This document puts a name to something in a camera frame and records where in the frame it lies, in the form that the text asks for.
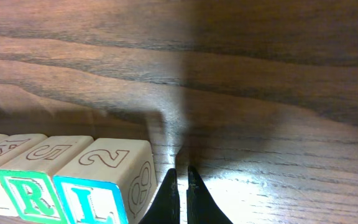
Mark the blue L block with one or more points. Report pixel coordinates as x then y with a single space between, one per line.
111 181

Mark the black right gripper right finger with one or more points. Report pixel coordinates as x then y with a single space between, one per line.
201 207

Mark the green R block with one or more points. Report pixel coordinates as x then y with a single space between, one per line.
28 178

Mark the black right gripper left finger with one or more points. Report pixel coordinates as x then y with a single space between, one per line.
165 209

